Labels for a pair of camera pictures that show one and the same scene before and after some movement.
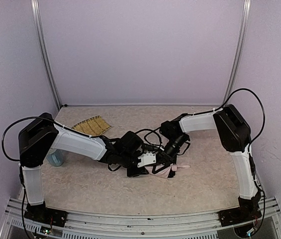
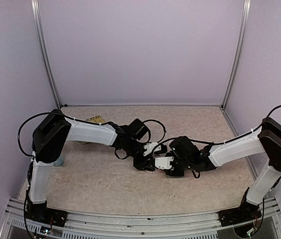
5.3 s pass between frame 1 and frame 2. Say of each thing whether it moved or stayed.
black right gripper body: moved
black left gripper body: moved
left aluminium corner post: stayed
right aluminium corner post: stayed
